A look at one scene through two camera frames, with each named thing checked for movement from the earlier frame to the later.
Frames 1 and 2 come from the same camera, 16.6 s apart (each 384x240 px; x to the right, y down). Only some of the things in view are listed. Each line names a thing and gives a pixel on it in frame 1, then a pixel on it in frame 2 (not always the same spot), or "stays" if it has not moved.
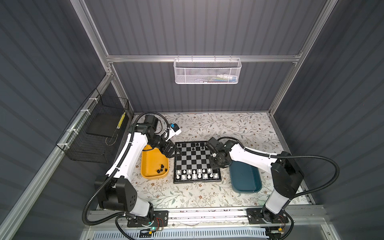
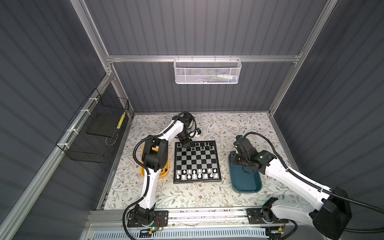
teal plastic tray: [245, 178] stays
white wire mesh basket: [207, 71] stays
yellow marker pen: [121, 121] stays
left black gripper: [169, 154] -> [185, 144]
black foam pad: [105, 124] stays
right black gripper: [213, 165] -> [232, 155]
